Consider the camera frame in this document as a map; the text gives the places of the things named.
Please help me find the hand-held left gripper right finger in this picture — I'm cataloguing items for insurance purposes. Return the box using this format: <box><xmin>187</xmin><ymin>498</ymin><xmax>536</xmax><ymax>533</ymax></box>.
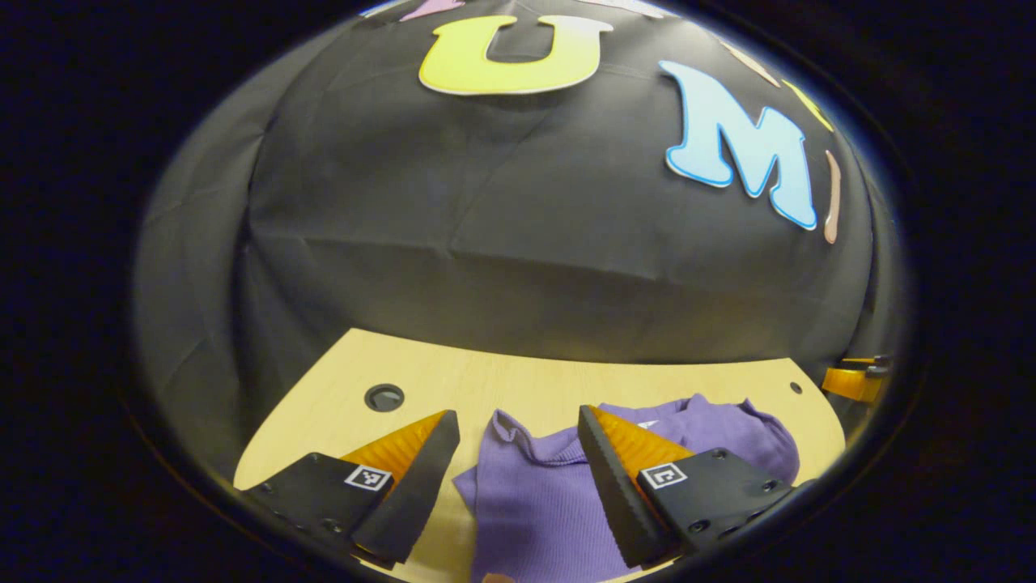
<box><xmin>577</xmin><ymin>405</ymin><xmax>798</xmax><ymax>569</ymax></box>

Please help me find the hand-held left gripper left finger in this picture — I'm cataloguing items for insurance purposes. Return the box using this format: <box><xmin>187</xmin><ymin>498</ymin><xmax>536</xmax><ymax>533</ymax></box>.
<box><xmin>243</xmin><ymin>409</ymin><xmax>461</xmax><ymax>568</ymax></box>

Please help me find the purple knit cardigan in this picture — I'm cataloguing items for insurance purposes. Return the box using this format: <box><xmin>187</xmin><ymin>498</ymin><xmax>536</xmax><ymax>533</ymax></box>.
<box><xmin>452</xmin><ymin>394</ymin><xmax>802</xmax><ymax>583</ymax></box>

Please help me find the black backdrop cloth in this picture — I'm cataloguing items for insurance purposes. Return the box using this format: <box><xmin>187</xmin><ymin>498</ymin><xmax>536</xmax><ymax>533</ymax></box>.
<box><xmin>134</xmin><ymin>0</ymin><xmax>899</xmax><ymax>479</ymax></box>

